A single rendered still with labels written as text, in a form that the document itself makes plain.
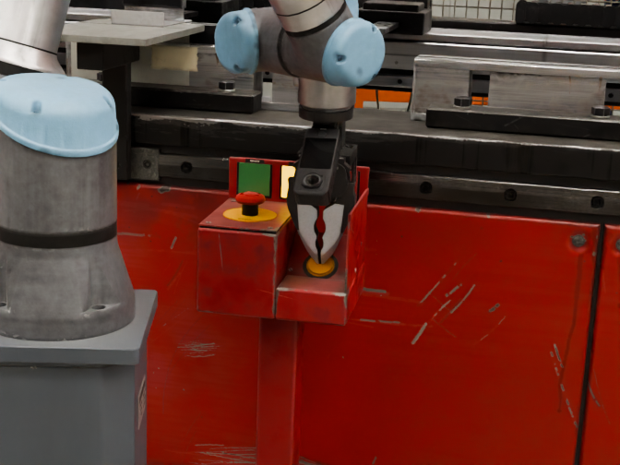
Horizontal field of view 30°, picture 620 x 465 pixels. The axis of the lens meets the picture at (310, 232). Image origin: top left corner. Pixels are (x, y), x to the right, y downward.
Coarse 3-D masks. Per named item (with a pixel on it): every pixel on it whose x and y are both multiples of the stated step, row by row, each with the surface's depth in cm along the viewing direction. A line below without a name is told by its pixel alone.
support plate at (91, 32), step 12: (72, 24) 174; (84, 24) 175; (96, 24) 176; (108, 24) 176; (180, 24) 181; (192, 24) 182; (72, 36) 159; (84, 36) 159; (96, 36) 159; (108, 36) 159; (120, 36) 159; (132, 36) 160; (144, 36) 161; (156, 36) 161; (168, 36) 166; (180, 36) 171
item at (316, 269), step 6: (312, 258) 156; (330, 258) 156; (306, 264) 156; (312, 264) 155; (318, 264) 155; (324, 264) 155; (330, 264) 155; (312, 270) 155; (318, 270) 154; (324, 270) 154; (330, 270) 155; (318, 276) 154
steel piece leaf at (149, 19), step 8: (112, 16) 176; (120, 16) 176; (128, 16) 176; (136, 16) 176; (144, 16) 175; (152, 16) 175; (160, 16) 175; (120, 24) 176; (128, 24) 176; (136, 24) 176; (144, 24) 176; (152, 24) 175; (160, 24) 175; (168, 24) 178; (176, 24) 180
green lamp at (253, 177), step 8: (240, 168) 162; (248, 168) 162; (256, 168) 162; (264, 168) 162; (240, 176) 163; (248, 176) 162; (256, 176) 162; (264, 176) 162; (240, 184) 163; (248, 184) 163; (256, 184) 162; (264, 184) 162; (240, 192) 163; (264, 192) 163
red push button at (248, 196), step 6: (246, 192) 155; (252, 192) 155; (240, 198) 153; (246, 198) 153; (252, 198) 153; (258, 198) 153; (264, 198) 154; (246, 204) 153; (252, 204) 153; (258, 204) 153; (246, 210) 154; (252, 210) 154
